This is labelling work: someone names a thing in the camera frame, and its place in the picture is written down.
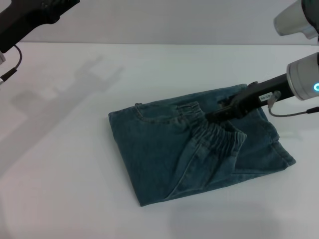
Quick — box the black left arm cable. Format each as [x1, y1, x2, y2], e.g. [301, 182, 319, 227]
[0, 44, 23, 84]

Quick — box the grey right arm cable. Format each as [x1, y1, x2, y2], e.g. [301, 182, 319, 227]
[267, 91, 319, 118]

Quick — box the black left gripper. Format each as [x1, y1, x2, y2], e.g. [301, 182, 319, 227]
[0, 0, 81, 53]

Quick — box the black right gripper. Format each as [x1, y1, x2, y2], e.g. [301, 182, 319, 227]
[204, 73, 291, 124]

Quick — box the blue denim shorts cartoon patch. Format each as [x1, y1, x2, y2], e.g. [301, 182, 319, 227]
[108, 83, 297, 207]

